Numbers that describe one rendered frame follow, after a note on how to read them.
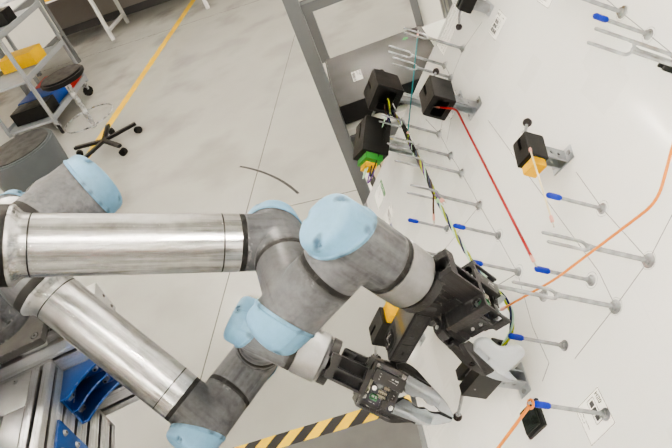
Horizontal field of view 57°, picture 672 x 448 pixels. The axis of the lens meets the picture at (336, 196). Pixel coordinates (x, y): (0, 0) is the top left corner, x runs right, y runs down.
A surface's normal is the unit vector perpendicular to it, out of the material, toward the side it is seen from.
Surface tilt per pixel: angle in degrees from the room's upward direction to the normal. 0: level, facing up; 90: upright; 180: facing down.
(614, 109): 52
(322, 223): 28
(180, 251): 72
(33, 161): 94
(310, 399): 0
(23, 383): 0
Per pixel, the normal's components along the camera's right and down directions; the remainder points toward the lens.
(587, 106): -0.94, -0.21
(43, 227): 0.26, -0.59
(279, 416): -0.32, -0.76
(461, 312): -0.71, -0.50
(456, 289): 0.07, 0.65
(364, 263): 0.24, 0.48
